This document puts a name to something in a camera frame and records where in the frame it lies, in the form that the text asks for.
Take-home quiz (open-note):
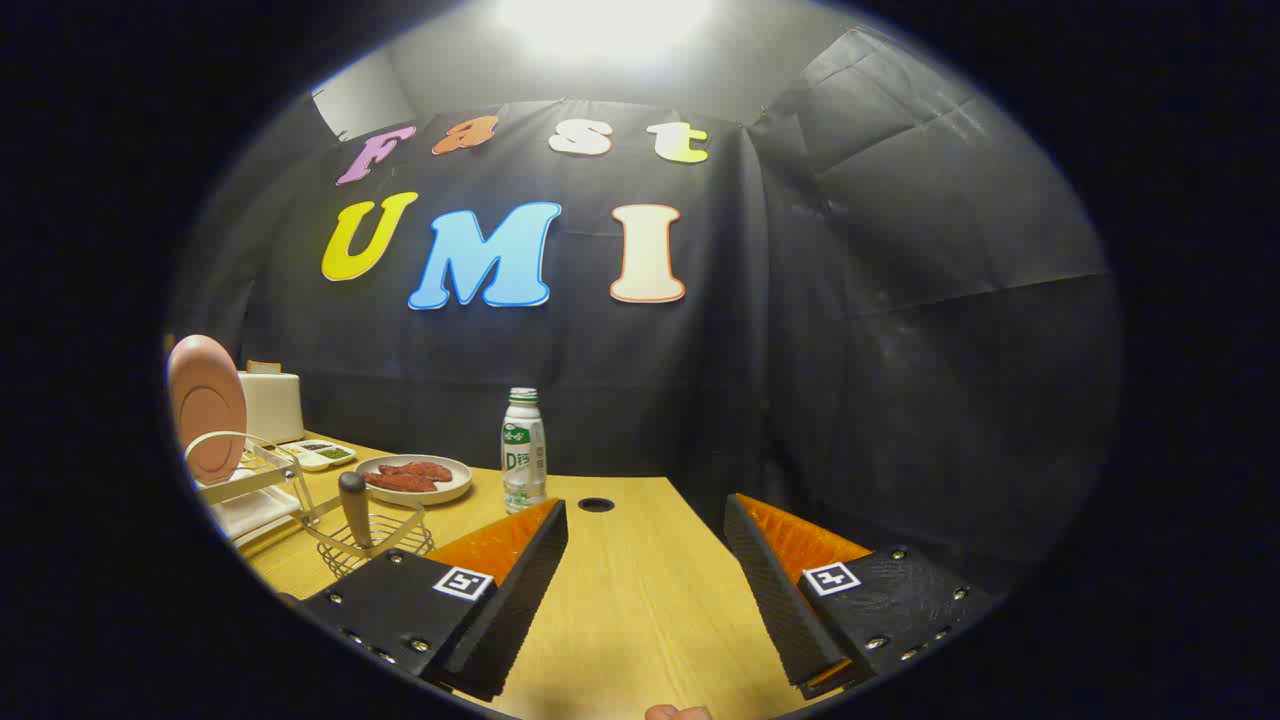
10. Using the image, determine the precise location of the white bottle with green label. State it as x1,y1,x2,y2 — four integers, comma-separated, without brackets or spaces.
500,387,548,514

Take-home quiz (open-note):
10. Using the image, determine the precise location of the white drip tray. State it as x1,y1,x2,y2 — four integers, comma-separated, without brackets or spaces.
215,487,303,541

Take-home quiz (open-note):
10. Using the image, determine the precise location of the white plate with sausages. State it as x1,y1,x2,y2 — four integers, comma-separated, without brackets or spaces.
354,454,474,506

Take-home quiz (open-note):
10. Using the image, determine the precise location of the metal wire basket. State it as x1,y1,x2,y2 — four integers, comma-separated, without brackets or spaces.
305,500,436,581

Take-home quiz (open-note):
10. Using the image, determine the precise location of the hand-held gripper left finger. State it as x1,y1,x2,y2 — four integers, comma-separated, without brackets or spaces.
298,498,569,703

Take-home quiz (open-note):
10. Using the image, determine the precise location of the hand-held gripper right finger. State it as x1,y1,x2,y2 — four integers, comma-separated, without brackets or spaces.
722,492,999,701

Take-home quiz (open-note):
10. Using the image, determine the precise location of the white divided seasoning dish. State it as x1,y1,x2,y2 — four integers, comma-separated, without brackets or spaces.
280,438,358,472

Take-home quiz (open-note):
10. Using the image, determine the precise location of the white wire dish rack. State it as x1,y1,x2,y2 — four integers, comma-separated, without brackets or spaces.
183,430,319,549

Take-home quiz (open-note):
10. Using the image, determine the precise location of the black backdrop cloth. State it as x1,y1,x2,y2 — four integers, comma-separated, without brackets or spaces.
165,25,1126,601

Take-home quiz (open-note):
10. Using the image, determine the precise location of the white toaster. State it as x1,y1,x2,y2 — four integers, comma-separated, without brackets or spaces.
237,370,305,445

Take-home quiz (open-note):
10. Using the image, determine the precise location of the pink plate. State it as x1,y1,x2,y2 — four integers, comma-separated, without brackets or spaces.
166,334,248,486

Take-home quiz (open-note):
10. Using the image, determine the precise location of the spoon with dark wooden handle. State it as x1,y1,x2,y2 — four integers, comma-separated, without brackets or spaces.
338,472,373,551

